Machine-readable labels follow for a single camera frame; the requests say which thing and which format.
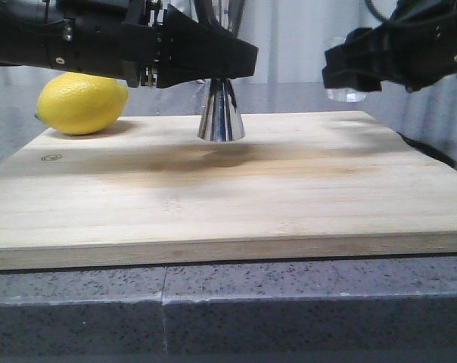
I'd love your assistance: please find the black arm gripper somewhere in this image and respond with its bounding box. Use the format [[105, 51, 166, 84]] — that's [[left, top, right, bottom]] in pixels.
[[322, 1, 457, 92], [45, 0, 258, 88]]

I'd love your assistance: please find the clear glass beaker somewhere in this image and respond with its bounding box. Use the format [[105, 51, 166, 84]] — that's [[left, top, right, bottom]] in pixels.
[[325, 36, 367, 103]]

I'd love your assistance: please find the silver steel jigger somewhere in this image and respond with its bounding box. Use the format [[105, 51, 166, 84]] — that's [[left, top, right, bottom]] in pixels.
[[198, 1, 245, 143]]

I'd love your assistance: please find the wooden cutting board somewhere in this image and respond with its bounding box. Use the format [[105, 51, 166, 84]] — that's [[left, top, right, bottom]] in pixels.
[[0, 111, 457, 270]]

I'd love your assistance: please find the yellow lemon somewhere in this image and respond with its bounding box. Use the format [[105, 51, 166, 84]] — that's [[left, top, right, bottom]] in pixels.
[[36, 73, 129, 135]]

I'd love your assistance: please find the black cutting board handle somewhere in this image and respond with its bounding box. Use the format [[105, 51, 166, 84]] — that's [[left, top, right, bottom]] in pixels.
[[398, 132, 457, 169]]

